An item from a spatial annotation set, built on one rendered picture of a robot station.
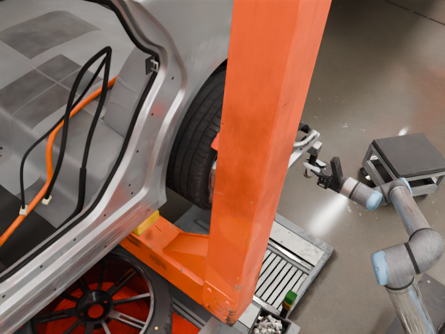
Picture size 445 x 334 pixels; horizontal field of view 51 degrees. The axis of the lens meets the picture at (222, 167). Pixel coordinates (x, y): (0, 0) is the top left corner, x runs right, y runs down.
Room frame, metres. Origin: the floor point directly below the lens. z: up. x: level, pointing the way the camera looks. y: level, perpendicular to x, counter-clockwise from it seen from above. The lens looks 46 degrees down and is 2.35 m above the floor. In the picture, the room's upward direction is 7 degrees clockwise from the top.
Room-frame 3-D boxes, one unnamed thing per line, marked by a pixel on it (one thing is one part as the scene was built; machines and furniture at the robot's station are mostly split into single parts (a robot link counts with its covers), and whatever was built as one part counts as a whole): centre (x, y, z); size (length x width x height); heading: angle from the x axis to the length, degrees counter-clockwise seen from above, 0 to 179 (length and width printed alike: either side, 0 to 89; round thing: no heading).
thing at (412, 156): (2.31, -1.22, 0.17); 0.43 x 0.36 x 0.34; 111
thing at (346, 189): (1.48, -0.59, 0.81); 0.10 x 0.05 x 0.09; 148
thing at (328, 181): (1.52, -0.51, 0.80); 0.12 x 0.08 x 0.09; 58
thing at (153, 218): (1.25, 0.34, 0.71); 0.14 x 0.14 x 0.05; 58
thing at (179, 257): (1.16, 0.20, 0.69); 0.52 x 0.17 x 0.35; 58
